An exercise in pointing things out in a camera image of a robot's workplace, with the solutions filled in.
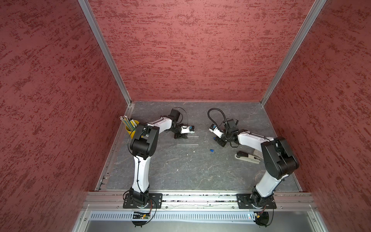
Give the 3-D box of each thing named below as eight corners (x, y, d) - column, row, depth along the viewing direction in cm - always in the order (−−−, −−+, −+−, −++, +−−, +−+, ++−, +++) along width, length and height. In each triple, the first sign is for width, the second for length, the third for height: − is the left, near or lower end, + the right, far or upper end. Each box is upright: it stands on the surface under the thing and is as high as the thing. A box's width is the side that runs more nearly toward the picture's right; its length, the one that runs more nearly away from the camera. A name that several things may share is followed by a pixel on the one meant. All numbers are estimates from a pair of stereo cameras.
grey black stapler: (234, 157, 92) (236, 154, 88) (235, 153, 94) (237, 150, 90) (256, 165, 89) (260, 162, 85) (257, 161, 91) (260, 157, 87)
